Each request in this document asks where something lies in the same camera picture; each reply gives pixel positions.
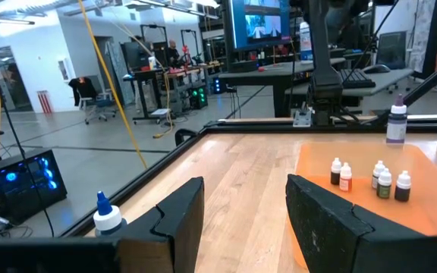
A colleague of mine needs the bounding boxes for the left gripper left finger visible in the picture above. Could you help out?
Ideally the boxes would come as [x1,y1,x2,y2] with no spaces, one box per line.
[116,176,206,273]

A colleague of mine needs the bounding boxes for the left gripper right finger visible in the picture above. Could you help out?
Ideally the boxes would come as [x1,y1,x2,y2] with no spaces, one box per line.
[285,174,426,273]

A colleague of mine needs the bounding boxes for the small red food coloring bottle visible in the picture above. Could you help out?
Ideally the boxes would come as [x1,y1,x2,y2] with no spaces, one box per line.
[338,162,353,193]

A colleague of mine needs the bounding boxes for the small brown food coloring bottle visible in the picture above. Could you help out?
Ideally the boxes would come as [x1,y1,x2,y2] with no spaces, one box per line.
[330,157,343,186]

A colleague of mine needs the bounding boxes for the large blue-tipped coloring bottle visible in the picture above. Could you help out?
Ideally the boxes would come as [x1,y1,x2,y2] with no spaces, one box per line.
[92,190,128,238]

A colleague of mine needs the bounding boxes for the small green food coloring bottle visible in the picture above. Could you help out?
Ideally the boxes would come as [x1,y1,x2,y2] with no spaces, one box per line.
[376,167,393,199]

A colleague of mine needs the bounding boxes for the small pale food coloring bottle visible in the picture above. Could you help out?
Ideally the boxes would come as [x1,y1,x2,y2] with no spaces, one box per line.
[371,159,386,190]

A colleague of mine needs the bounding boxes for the small black food coloring bottle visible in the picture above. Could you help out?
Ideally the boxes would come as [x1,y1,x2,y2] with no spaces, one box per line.
[394,170,413,202]

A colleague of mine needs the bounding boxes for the large purple-tipped coloring bottle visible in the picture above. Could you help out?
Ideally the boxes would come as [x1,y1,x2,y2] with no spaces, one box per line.
[385,93,408,145]

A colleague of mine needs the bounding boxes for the translucent orange plastic bin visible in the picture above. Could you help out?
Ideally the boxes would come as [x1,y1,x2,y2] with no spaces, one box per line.
[285,142,437,271]

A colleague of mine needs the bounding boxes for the computer with green lights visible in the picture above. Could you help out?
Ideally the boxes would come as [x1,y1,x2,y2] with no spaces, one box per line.
[187,85,209,110]

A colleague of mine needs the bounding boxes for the cluttered workbench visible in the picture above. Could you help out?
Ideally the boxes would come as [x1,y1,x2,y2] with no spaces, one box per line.
[123,62,222,124]

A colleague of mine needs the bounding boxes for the black backlit keyboard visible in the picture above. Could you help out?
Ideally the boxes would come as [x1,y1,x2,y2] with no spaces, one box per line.
[338,67,377,90]

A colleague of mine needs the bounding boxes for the dark desk with monitor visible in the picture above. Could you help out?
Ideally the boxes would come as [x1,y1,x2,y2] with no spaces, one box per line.
[218,56,347,118]

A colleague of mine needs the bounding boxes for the black computer case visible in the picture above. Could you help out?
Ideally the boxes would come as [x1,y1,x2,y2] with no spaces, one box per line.
[0,147,68,225]

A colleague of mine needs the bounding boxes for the chair with black jacket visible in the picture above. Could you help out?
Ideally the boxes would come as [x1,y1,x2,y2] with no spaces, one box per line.
[68,75,117,125]

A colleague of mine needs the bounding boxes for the dark desk with keyboard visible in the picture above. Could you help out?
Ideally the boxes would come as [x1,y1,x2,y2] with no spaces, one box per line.
[285,67,415,98]

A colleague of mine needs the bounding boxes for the person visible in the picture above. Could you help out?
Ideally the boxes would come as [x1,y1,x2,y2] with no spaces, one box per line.
[165,39,181,69]

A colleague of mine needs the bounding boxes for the red tool on desk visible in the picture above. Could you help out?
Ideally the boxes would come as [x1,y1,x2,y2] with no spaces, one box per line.
[256,64,286,73]

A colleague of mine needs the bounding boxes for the black computer mouse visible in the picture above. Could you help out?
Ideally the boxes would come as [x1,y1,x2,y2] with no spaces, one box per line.
[362,63,392,75]

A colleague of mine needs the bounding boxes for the black office chair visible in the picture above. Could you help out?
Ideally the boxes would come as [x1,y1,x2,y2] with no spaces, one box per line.
[376,30,409,71]

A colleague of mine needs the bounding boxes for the black computer monitor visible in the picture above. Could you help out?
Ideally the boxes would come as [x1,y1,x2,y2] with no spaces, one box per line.
[224,0,292,52]

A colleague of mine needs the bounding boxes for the black aluminium table frame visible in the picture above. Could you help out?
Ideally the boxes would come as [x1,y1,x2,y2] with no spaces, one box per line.
[58,52,437,238]

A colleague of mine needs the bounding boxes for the silver mounting bracket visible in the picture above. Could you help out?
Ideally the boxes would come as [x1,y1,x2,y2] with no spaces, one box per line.
[292,109,313,128]

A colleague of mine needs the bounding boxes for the yellow hanging cable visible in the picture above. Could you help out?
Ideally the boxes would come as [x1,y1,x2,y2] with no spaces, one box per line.
[77,0,149,170]

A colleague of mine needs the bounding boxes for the red white striped post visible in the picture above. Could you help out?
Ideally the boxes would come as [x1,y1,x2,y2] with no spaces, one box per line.
[38,89,54,115]

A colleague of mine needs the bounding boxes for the thin black cable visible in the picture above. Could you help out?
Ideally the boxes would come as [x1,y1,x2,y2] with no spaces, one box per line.
[0,30,55,238]

